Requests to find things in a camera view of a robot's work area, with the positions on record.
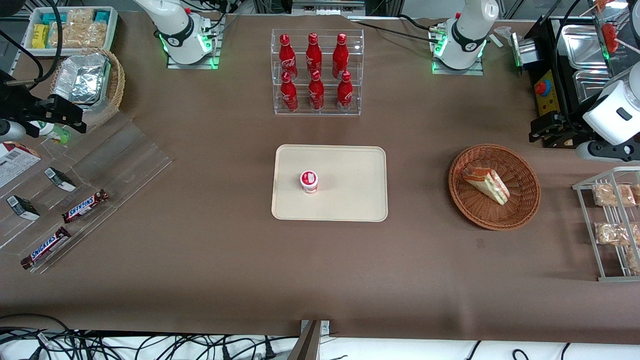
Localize round brown wicker basket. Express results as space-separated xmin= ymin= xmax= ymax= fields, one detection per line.
xmin=448 ymin=144 xmax=541 ymax=231

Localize steel pan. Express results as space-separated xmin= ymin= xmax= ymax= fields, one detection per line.
xmin=561 ymin=25 xmax=608 ymax=71
xmin=572 ymin=70 xmax=615 ymax=103

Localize metal table clamp bracket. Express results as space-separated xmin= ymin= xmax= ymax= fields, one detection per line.
xmin=289 ymin=319 xmax=331 ymax=360

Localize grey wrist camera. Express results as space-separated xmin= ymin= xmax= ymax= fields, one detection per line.
xmin=575 ymin=141 xmax=640 ymax=162
xmin=0 ymin=119 xmax=27 ymax=142

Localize white barcode carton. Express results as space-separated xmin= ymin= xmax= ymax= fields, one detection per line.
xmin=0 ymin=141 xmax=42 ymax=188

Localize white plastic snack bin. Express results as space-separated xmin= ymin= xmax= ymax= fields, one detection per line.
xmin=22 ymin=6 xmax=119 ymax=56

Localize black floor cable bundle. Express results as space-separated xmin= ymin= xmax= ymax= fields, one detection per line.
xmin=0 ymin=313 xmax=301 ymax=360

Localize stacked aluminium foil trays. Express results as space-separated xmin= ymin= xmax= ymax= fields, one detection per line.
xmin=52 ymin=54 xmax=111 ymax=106

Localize clear acrylic bottle rack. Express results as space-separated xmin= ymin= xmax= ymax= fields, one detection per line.
xmin=271 ymin=28 xmax=365 ymax=117

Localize black cable on table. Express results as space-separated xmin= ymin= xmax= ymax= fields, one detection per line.
xmin=349 ymin=14 xmax=446 ymax=44

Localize black looping cable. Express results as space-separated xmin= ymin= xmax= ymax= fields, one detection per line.
xmin=0 ymin=0 xmax=64 ymax=92

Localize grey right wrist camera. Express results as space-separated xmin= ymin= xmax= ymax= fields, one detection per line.
xmin=0 ymin=119 xmax=27 ymax=142

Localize yellow emergency stop box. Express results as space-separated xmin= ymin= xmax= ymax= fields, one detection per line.
xmin=534 ymin=70 xmax=561 ymax=117

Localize beige plastic tray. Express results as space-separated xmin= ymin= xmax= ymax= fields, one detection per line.
xmin=271 ymin=144 xmax=388 ymax=222

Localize red skewered sausage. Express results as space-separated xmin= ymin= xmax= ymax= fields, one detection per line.
xmin=595 ymin=0 xmax=622 ymax=53

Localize clear cracker pack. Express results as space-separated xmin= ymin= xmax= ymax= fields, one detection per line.
xmin=50 ymin=22 xmax=108 ymax=48
xmin=65 ymin=9 xmax=96 ymax=26

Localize black food warmer cabinet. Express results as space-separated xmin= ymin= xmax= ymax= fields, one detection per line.
xmin=520 ymin=0 xmax=640 ymax=149

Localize silver metal block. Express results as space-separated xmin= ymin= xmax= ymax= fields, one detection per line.
xmin=510 ymin=38 xmax=539 ymax=69

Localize clear acrylic stepped display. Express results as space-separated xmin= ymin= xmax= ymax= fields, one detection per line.
xmin=0 ymin=117 xmax=173 ymax=274

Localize grey wire shelf rack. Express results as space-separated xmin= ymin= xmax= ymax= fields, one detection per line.
xmin=572 ymin=166 xmax=640 ymax=282

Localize red cola bottle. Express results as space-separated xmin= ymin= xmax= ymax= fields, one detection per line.
xmin=278 ymin=34 xmax=298 ymax=80
xmin=308 ymin=70 xmax=325 ymax=111
xmin=280 ymin=71 xmax=299 ymax=112
xmin=336 ymin=71 xmax=354 ymax=112
xmin=306 ymin=33 xmax=323 ymax=76
xmin=332 ymin=33 xmax=349 ymax=79

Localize green label drink bottle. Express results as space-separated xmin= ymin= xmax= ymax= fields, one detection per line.
xmin=30 ymin=120 xmax=72 ymax=145

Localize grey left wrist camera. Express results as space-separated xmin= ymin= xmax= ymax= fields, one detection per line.
xmin=575 ymin=141 xmax=640 ymax=162

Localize tall tan wicker basket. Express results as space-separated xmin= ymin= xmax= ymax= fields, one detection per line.
xmin=50 ymin=47 xmax=126 ymax=128

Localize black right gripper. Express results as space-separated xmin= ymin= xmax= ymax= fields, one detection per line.
xmin=0 ymin=70 xmax=87 ymax=139

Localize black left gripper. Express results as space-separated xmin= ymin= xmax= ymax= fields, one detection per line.
xmin=528 ymin=111 xmax=597 ymax=149

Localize Snickers chocolate bar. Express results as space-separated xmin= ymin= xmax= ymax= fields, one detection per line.
xmin=20 ymin=227 xmax=72 ymax=270
xmin=61 ymin=189 xmax=110 ymax=224

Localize small black white box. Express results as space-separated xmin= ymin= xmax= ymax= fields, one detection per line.
xmin=44 ymin=167 xmax=77 ymax=193
xmin=6 ymin=195 xmax=41 ymax=221

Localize triangle sandwich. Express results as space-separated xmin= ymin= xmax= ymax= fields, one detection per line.
xmin=461 ymin=167 xmax=510 ymax=206

